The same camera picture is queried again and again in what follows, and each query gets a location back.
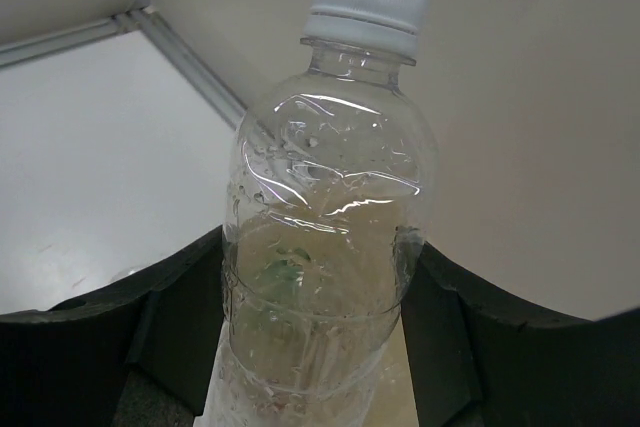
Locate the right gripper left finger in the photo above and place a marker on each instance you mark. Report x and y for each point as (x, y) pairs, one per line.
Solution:
(138, 352)

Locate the clear bottle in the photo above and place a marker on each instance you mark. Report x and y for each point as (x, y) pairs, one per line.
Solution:
(337, 148)

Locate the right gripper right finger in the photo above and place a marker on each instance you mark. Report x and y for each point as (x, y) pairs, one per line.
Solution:
(481, 356)

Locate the green plastic bottle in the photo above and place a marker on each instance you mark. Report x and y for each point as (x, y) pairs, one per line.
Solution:
(284, 274)

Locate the aluminium frame rail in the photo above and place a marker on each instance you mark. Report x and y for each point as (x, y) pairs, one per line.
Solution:
(139, 32)

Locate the beige plastic bin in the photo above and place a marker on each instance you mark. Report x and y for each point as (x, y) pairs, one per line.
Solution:
(316, 358)

